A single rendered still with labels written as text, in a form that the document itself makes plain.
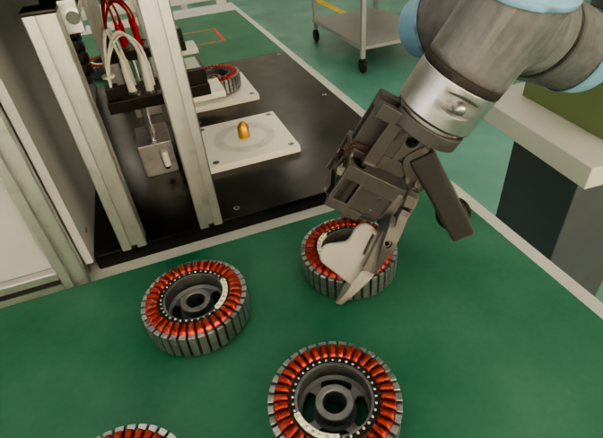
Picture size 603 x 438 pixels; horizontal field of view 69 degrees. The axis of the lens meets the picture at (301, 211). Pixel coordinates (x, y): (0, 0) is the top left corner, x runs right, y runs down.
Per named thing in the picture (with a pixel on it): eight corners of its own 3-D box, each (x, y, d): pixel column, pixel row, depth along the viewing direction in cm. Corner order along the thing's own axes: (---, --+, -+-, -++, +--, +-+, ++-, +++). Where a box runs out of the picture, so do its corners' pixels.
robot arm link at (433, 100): (485, 79, 42) (511, 117, 35) (454, 118, 44) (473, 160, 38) (418, 42, 40) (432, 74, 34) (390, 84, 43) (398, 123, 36)
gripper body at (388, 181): (323, 170, 49) (380, 76, 42) (388, 199, 51) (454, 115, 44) (320, 211, 43) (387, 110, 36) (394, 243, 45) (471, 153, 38)
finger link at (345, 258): (298, 287, 46) (334, 207, 46) (347, 306, 47) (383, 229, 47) (303, 297, 43) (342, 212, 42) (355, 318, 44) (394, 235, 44)
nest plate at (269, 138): (273, 116, 83) (272, 110, 83) (301, 152, 72) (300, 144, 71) (195, 135, 80) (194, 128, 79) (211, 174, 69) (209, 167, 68)
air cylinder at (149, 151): (173, 149, 76) (165, 120, 73) (179, 170, 70) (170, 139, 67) (144, 156, 75) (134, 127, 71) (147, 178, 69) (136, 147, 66)
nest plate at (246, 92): (241, 76, 102) (240, 71, 101) (259, 99, 90) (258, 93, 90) (177, 90, 98) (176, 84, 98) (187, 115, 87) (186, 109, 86)
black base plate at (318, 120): (284, 58, 116) (283, 50, 115) (418, 177, 67) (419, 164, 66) (99, 96, 105) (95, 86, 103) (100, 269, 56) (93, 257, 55)
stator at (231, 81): (236, 75, 99) (233, 58, 97) (247, 92, 90) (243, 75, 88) (187, 84, 97) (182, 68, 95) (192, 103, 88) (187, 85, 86)
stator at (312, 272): (391, 236, 57) (393, 214, 55) (400, 303, 48) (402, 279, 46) (306, 236, 58) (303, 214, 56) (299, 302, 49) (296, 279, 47)
